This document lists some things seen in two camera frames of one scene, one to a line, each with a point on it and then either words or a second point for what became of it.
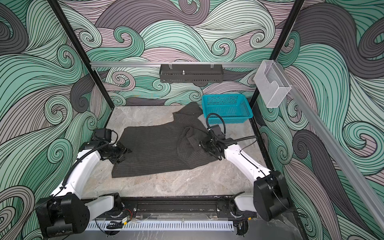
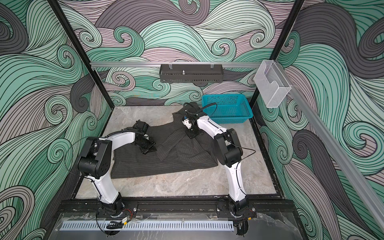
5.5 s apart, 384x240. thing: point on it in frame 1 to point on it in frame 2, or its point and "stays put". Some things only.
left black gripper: (124, 151) to (152, 146)
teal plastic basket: (235, 108) stays put
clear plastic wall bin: (273, 86) stays put
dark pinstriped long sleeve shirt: (163, 147) stays put
